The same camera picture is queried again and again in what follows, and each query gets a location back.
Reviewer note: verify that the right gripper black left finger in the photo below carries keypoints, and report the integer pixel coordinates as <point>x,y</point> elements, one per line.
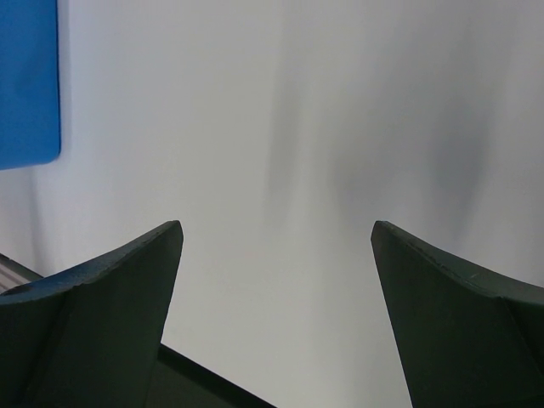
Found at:
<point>88,336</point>

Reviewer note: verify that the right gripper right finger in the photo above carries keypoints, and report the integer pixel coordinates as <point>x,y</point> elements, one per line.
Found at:
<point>466,335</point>

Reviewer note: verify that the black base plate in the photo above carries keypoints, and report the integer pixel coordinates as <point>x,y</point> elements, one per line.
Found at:
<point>177,381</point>

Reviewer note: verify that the blue plastic bin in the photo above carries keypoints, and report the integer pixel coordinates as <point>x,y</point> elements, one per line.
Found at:
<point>30,84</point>

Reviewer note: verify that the aluminium frame rail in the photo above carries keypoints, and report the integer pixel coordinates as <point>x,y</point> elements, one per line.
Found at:
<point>13,274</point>

